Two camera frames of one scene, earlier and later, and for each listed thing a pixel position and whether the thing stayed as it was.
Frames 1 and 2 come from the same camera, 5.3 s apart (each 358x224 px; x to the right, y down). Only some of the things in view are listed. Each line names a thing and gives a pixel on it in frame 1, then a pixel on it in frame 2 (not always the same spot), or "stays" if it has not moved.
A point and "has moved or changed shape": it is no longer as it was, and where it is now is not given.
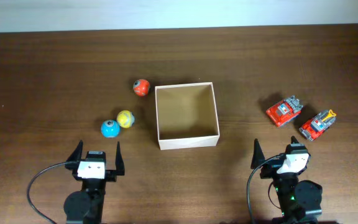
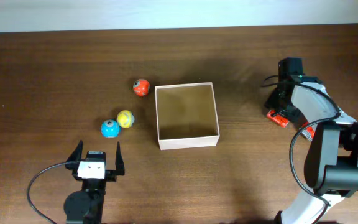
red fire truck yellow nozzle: [330, 114] has moved or changed shape
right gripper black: [270, 168] -> [270, 102]
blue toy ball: [110, 129] stays
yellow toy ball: [125, 118] stays
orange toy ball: [142, 87] stays
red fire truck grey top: [291, 103] has moved or changed shape
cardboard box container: [186, 116] stays
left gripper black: [111, 176] stays
